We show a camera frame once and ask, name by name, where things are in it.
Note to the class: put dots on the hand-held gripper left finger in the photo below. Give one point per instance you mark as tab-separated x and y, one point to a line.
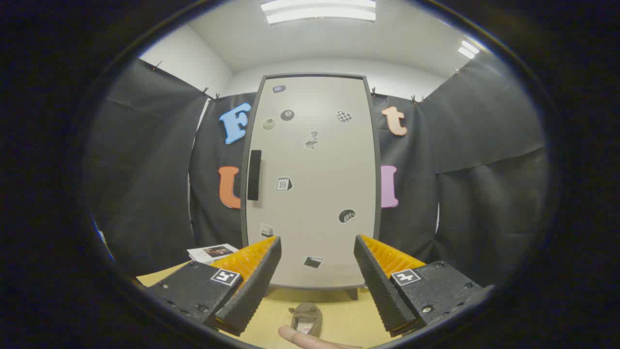
254	295

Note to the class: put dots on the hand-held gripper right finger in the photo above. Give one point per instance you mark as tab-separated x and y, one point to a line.
378	291

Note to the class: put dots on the grey shoe cabinet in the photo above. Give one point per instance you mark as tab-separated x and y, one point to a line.
353	293

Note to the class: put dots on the brown fuzzy shoe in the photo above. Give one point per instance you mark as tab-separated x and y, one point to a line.
307	317

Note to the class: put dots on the white shoe cabinet door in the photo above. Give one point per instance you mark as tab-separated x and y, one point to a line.
315	203

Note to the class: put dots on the black backdrop cloth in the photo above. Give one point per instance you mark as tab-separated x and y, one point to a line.
145	169

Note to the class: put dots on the small ceiling light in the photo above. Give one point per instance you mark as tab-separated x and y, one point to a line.
468	49

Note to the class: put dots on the long ceiling light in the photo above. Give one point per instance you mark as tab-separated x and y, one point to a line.
317	10

